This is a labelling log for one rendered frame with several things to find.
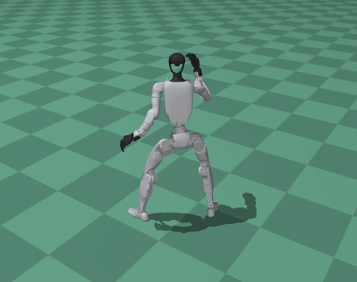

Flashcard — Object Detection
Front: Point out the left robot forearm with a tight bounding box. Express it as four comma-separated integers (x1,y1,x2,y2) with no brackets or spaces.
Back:
133,109,155,139

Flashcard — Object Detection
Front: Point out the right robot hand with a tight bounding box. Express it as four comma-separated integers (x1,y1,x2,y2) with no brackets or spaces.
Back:
185,53,202,76

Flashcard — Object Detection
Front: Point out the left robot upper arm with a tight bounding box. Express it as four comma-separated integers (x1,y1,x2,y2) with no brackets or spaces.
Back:
151,82,164,120

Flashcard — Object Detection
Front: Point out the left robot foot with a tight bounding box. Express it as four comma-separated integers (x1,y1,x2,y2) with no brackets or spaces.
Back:
128,207,149,221

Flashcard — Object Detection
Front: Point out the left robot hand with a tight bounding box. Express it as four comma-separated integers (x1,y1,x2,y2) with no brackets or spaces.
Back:
120,133,141,152

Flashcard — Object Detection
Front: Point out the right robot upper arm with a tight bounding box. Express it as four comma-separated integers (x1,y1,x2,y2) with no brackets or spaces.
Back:
191,80,211,101

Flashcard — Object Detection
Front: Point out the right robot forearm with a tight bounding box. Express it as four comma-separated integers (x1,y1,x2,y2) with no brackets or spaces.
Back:
194,72,212,97

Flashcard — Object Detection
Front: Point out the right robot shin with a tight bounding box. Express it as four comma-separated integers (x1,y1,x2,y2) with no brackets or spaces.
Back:
202,165,214,208

